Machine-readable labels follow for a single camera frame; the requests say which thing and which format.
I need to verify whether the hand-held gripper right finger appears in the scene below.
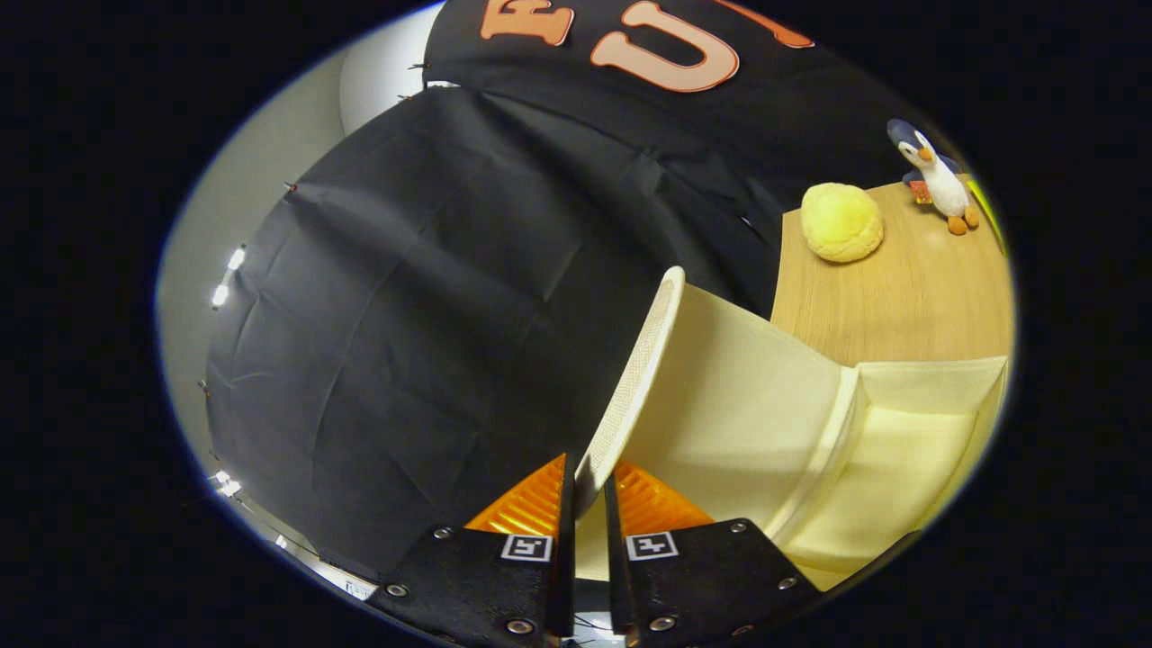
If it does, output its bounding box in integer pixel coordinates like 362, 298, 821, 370
603, 461, 825, 648

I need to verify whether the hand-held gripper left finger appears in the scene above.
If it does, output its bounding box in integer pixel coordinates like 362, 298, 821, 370
367, 453, 578, 648

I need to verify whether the cream fabric storage box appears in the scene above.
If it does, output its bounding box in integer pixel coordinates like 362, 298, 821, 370
573, 266, 1010, 592

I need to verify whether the black backdrop cloth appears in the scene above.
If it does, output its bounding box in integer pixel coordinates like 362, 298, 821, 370
205, 0, 910, 586

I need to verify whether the yellow bun plush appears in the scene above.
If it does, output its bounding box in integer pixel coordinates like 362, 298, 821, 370
800, 183, 885, 264

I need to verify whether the penguin plush toy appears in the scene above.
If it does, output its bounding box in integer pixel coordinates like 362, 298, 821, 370
886, 119, 982, 237

